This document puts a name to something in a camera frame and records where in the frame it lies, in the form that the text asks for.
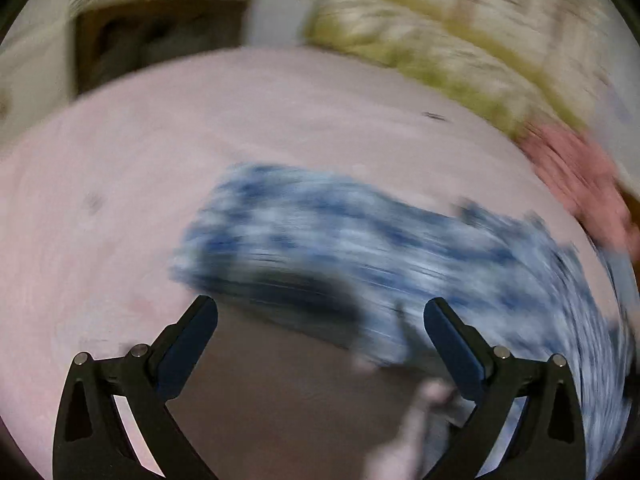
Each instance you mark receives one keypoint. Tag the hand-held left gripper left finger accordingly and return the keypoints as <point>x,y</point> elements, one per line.
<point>187,355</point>

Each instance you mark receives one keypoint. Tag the tree print curtain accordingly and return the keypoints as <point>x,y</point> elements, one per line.
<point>450,35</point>

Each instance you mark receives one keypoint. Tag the blue plaid shirt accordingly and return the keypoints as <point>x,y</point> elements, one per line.
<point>350,240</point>

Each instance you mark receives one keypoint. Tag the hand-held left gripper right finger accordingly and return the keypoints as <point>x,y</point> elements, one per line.
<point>452,355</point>

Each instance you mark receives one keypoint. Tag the pink quilt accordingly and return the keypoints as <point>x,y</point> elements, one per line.
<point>580,180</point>

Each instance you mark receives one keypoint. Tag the carved wooden desk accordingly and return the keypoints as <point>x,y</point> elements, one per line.
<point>150,45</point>

